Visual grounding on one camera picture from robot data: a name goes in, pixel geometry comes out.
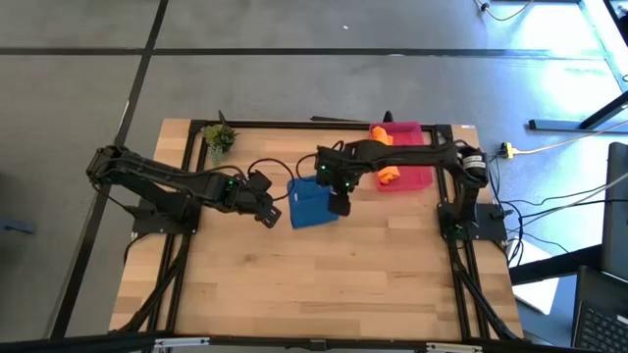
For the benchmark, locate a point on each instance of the spiky green potted plant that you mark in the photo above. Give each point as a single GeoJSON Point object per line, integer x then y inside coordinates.
{"type": "Point", "coordinates": [221, 137]}

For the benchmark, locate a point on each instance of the dark flat screen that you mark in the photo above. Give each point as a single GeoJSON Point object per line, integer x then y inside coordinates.
{"type": "Point", "coordinates": [615, 211]}

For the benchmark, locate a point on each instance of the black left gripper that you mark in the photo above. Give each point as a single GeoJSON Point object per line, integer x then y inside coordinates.
{"type": "Point", "coordinates": [252, 201]}

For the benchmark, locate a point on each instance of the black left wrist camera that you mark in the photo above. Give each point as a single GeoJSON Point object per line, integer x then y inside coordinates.
{"type": "Point", "coordinates": [260, 181]}

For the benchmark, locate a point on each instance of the pink plastic basket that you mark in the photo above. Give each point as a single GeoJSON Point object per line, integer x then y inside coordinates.
{"type": "Point", "coordinates": [412, 179]}

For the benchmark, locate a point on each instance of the yellow power plug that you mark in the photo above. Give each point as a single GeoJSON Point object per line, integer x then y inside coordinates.
{"type": "Point", "coordinates": [508, 150]}

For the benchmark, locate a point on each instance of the silver rig bracket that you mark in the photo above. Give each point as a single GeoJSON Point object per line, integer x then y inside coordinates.
{"type": "Point", "coordinates": [454, 348]}
{"type": "Point", "coordinates": [181, 342]}

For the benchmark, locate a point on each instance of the blue microfiber towel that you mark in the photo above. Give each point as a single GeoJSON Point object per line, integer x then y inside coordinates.
{"type": "Point", "coordinates": [306, 206]}

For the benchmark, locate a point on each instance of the black laptop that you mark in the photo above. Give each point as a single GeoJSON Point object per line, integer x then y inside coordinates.
{"type": "Point", "coordinates": [601, 323]}

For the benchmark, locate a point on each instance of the black aluminium table frame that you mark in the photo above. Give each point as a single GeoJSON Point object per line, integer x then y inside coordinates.
{"type": "Point", "coordinates": [294, 125]}

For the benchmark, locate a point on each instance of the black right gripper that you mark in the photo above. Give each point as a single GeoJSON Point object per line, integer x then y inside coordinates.
{"type": "Point", "coordinates": [339, 205]}

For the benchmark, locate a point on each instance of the white paper sheet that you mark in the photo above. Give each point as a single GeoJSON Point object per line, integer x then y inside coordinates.
{"type": "Point", "coordinates": [537, 294]}

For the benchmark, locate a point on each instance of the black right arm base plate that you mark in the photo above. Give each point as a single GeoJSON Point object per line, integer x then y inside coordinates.
{"type": "Point", "coordinates": [490, 220]}

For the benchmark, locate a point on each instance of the orange microfiber towel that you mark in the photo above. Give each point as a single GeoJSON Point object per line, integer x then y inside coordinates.
{"type": "Point", "coordinates": [387, 174]}

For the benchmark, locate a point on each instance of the small black clamp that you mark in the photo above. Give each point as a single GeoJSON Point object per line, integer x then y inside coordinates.
{"type": "Point", "coordinates": [388, 117]}

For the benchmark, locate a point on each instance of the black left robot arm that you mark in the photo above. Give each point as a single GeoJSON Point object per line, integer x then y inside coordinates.
{"type": "Point", "coordinates": [162, 179]}

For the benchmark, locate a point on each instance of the black desk leg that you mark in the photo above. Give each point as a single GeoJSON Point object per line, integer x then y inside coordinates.
{"type": "Point", "coordinates": [554, 125]}
{"type": "Point", "coordinates": [549, 267]}

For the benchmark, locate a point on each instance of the black camera rig bar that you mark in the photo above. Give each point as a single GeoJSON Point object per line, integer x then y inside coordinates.
{"type": "Point", "coordinates": [314, 345]}

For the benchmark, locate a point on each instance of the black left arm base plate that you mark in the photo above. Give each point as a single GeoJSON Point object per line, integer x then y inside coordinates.
{"type": "Point", "coordinates": [147, 223]}

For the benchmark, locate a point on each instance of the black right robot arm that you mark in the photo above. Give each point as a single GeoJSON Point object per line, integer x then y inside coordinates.
{"type": "Point", "coordinates": [417, 153]}

